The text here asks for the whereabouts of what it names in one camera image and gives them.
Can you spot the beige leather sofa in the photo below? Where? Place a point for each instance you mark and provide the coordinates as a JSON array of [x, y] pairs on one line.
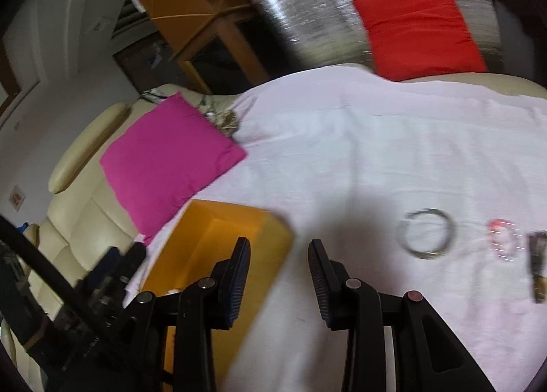
[[81, 212]]

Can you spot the silver foil mat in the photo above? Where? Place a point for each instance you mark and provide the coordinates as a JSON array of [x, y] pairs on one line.
[[307, 3]]

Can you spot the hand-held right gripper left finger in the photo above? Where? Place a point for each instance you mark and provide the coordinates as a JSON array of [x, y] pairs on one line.
[[234, 281]]

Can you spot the bronze metal hair clip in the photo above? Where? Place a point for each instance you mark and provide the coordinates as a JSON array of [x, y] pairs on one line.
[[536, 259]]

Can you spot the orange tray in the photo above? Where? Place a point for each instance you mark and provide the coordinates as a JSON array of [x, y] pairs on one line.
[[252, 238]]

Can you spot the silver bangle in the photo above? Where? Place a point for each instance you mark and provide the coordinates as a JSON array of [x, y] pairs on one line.
[[401, 234]]

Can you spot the pink cushion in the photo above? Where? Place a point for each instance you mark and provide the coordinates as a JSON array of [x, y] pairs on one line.
[[166, 157]]

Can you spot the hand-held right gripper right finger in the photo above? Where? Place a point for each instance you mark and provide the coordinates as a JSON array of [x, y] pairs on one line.
[[321, 285]]

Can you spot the dark door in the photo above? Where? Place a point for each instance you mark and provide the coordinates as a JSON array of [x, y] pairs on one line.
[[145, 58]]

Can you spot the blue cloth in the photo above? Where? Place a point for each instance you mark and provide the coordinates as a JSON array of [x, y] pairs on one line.
[[27, 230]]

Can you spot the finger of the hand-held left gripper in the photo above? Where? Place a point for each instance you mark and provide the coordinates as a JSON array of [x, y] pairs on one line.
[[110, 258], [136, 253]]

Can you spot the small wall picture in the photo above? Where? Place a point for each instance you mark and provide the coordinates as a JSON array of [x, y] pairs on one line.
[[17, 198]]

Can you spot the patterned cloth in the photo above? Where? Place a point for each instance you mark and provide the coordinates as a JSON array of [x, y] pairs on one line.
[[222, 118]]

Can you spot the red cushion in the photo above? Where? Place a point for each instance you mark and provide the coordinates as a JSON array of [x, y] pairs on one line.
[[419, 28]]

